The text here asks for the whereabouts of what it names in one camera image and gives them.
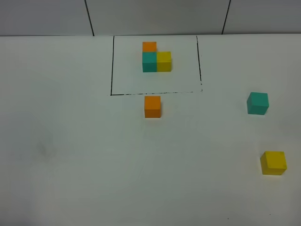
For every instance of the teal template block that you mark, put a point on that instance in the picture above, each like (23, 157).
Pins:
(149, 62)

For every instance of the yellow template block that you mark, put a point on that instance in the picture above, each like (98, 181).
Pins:
(164, 61)

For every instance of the orange template block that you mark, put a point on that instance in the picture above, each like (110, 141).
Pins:
(149, 46)

